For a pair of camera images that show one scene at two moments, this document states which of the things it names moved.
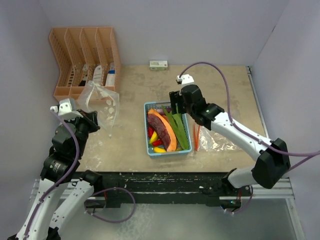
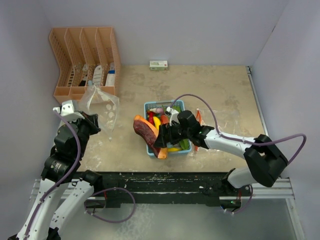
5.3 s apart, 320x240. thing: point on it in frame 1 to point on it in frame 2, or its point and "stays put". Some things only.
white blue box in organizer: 110,81 stays put
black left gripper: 90,118 stays put
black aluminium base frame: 198,188 stays put
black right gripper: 176,98 to 161,140
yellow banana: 154,137 to 157,122
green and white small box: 158,65 stays put
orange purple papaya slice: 163,130 to 149,133
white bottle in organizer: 97,75 stays put
